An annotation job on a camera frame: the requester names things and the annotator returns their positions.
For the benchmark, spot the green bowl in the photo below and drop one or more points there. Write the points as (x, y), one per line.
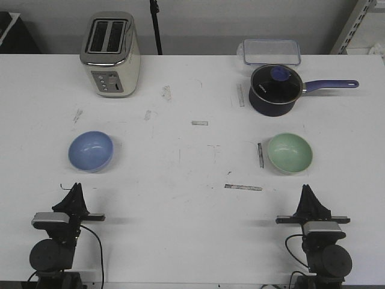
(289, 153)

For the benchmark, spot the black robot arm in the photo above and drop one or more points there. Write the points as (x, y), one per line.
(327, 262)
(52, 258)

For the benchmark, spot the white slotted shelf rack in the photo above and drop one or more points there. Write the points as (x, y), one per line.
(363, 32)

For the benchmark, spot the black tripod pole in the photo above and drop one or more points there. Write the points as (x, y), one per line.
(154, 10)

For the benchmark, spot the glass pot lid blue knob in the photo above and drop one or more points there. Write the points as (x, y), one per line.
(276, 84)

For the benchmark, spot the blue bowl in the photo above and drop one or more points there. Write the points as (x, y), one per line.
(91, 151)

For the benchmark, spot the clear plastic food container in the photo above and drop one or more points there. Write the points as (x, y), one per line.
(257, 52)

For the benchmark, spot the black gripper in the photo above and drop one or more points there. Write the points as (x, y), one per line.
(319, 235)
(67, 237)

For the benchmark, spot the blue saucepan with handle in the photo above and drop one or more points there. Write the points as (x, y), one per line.
(275, 110)

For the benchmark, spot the silver two-slot toaster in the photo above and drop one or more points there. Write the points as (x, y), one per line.
(110, 54)

